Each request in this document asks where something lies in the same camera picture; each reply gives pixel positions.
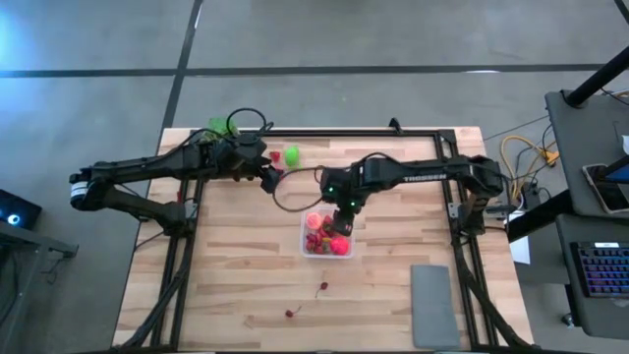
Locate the gray rolling desk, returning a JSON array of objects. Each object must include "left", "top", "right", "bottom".
[{"left": 554, "top": 213, "right": 629, "bottom": 341}]

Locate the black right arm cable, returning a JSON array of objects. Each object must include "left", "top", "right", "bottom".
[{"left": 271, "top": 165, "right": 328, "bottom": 213}]

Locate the potted succulent, patterned pot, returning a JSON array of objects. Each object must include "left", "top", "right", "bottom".
[{"left": 203, "top": 116, "right": 241, "bottom": 145}]

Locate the black power box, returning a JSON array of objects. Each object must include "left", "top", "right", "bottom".
[{"left": 521, "top": 180, "right": 542, "bottom": 210}]

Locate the tablet with dark screen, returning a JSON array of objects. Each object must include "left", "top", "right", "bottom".
[{"left": 582, "top": 155, "right": 629, "bottom": 216}]

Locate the yellow cable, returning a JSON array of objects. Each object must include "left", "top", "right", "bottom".
[{"left": 499, "top": 135, "right": 560, "bottom": 198}]

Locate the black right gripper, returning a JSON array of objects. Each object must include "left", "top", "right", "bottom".
[{"left": 319, "top": 161, "right": 370, "bottom": 237}]

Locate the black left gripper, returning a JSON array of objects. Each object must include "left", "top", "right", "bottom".
[{"left": 215, "top": 132, "right": 285, "bottom": 194}]

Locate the backlit black keyboard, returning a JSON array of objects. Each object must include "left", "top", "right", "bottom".
[{"left": 569, "top": 240, "right": 629, "bottom": 299}]

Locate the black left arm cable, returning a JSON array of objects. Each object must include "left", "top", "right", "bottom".
[{"left": 224, "top": 107, "right": 274, "bottom": 144}]

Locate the black desk beam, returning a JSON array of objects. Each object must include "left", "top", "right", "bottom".
[{"left": 505, "top": 189, "right": 566, "bottom": 243}]

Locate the clear plastic tupperware container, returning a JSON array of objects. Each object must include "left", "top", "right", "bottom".
[{"left": 299, "top": 204, "right": 357, "bottom": 261}]

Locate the gray desk top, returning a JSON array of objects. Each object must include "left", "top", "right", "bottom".
[{"left": 543, "top": 89, "right": 629, "bottom": 220}]

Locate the white paper sheet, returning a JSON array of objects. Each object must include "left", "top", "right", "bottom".
[{"left": 508, "top": 209, "right": 533, "bottom": 266}]

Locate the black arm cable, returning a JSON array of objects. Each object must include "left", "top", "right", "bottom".
[
  {"left": 271, "top": 165, "right": 328, "bottom": 213},
  {"left": 224, "top": 107, "right": 274, "bottom": 144}
]

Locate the black aluminium table frame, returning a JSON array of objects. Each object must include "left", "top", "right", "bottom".
[{"left": 112, "top": 128, "right": 537, "bottom": 354}]

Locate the black round pole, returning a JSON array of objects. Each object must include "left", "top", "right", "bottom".
[{"left": 563, "top": 45, "right": 629, "bottom": 108}]

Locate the black metal stand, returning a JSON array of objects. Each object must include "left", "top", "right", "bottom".
[{"left": 0, "top": 220, "right": 80, "bottom": 345}]

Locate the gray rectangular mat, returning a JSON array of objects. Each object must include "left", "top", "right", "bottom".
[{"left": 410, "top": 264, "right": 462, "bottom": 350}]

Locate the black device with blue light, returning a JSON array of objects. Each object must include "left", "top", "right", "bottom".
[{"left": 0, "top": 189, "right": 43, "bottom": 231}]

